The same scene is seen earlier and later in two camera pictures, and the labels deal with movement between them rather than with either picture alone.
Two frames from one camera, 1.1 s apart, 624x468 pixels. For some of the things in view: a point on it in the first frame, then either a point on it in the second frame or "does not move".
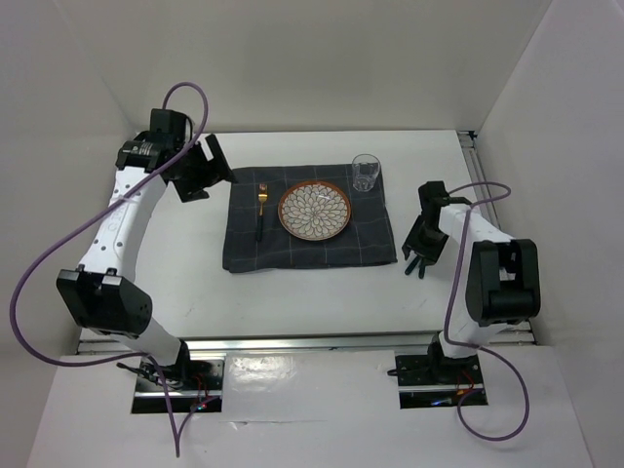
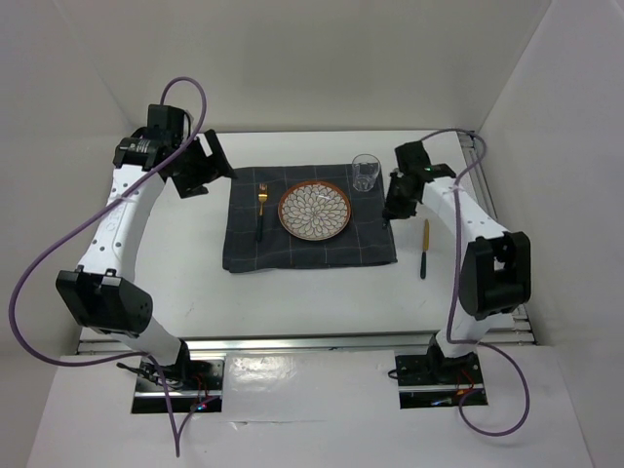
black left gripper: (211, 173) does not move
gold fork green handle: (262, 197) does not move
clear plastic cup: (365, 169) does not move
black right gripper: (412, 242) -> (391, 207)
